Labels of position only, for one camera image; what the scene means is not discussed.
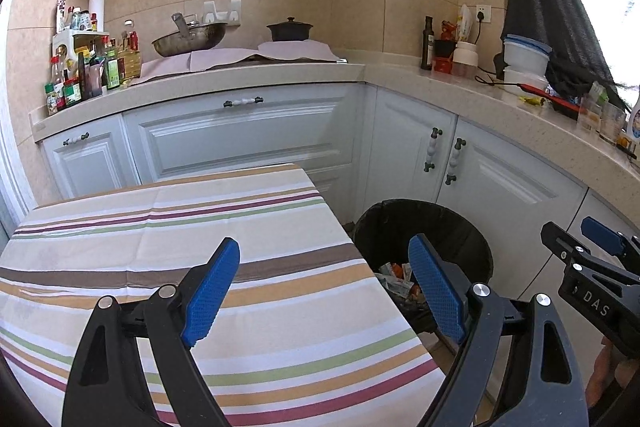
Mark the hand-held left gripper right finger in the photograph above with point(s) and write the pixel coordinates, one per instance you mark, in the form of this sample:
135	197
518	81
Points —
437	292

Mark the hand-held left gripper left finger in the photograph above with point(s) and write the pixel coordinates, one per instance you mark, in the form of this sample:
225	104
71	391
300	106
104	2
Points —
212	292

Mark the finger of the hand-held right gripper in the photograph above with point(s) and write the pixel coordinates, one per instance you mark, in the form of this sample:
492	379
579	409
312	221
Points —
602	232
567	244

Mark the black trash bin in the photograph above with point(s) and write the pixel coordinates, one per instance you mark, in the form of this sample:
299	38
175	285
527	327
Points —
450	232

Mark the person's right hand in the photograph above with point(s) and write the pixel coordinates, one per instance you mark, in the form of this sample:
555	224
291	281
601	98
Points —
607	372

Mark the striped tablecloth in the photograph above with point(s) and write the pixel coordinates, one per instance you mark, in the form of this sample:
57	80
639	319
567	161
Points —
175	217

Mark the clear glass jars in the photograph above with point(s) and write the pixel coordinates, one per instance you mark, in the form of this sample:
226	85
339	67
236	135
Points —
602	117

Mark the red flat tool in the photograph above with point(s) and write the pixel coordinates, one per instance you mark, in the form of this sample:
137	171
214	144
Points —
547	99

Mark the white kitchen cabinets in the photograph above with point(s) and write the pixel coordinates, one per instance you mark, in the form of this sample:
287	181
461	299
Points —
250	137

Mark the stacked white containers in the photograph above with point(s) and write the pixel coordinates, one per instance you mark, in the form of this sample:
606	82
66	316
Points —
525	59

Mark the white lidded jar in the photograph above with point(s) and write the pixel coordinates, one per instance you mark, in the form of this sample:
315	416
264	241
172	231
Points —
465	59

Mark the beige kitchen countertop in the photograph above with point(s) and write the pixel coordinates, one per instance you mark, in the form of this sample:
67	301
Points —
400	79

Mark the black cup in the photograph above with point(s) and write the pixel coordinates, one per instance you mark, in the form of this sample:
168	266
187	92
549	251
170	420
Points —
444	48

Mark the pink stove cover cloth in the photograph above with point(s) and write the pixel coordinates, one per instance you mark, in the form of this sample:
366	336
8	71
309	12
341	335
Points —
300	51
210	59

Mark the tall dark oil bottle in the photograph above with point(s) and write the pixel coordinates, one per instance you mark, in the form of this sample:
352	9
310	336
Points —
427	47

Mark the white standing packet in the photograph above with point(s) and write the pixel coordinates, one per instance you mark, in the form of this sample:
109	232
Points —
465	24

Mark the red packet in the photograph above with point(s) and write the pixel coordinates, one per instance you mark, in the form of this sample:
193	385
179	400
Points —
449	31

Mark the yellow cooking oil jug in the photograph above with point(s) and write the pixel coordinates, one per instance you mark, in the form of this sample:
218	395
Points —
130	62

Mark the group of condiment bottles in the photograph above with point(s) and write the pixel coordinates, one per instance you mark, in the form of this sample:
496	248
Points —
75	87

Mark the steel wok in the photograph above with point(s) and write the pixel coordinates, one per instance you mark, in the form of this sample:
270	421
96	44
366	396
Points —
192	42

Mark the black lidded pot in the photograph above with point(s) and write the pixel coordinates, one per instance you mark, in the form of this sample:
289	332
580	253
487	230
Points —
290	32

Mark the white spice rack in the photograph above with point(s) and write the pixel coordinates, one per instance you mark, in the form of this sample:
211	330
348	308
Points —
62	42

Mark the paper towel roll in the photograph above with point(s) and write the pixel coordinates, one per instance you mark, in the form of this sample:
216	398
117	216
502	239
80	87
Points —
96	12

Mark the white wall socket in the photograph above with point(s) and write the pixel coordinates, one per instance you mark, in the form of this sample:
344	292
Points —
483	13

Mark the white wall hook rack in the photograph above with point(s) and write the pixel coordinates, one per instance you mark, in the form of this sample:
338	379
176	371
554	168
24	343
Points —
222	9

